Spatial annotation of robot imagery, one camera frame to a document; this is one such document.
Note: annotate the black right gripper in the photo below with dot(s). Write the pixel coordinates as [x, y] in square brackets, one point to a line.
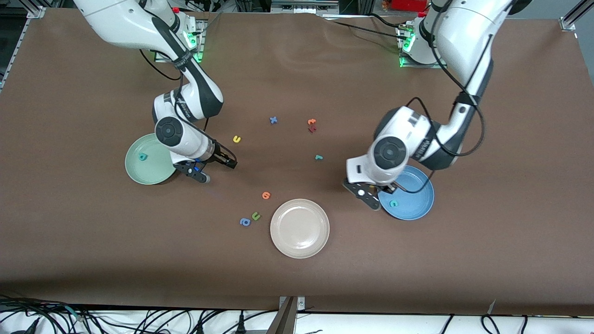
[223, 157]

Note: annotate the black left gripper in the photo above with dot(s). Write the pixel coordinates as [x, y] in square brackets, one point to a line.
[391, 187]

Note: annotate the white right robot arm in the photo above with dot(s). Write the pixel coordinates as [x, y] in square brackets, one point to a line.
[139, 23]

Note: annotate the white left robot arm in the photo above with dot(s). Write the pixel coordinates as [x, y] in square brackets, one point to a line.
[468, 28]

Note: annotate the blue plate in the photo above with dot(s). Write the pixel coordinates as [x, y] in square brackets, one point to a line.
[413, 202]

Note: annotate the blue foam letter a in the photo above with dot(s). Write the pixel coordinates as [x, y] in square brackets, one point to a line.
[248, 223]

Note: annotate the pale green plate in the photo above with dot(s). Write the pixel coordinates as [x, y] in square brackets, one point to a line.
[155, 171]

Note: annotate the beige plate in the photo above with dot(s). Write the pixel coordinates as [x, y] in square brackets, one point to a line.
[300, 228]

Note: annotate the brown table cover sheet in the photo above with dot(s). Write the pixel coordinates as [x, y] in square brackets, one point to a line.
[297, 278]

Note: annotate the grey aluminium profile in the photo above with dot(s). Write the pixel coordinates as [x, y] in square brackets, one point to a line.
[283, 320]

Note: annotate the grey metal device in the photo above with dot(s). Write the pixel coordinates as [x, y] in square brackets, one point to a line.
[301, 5]

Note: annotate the red box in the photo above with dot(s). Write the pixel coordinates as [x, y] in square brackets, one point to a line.
[408, 4]

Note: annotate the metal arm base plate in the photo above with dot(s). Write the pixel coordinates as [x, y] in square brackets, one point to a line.
[200, 51]
[424, 66]

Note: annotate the small silver bracket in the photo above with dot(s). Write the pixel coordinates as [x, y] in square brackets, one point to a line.
[300, 304]

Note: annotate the silver table corner bracket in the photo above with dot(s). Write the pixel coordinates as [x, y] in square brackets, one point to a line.
[567, 23]
[36, 12]

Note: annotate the aluminium frame rail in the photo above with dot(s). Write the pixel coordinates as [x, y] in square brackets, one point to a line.
[14, 51]

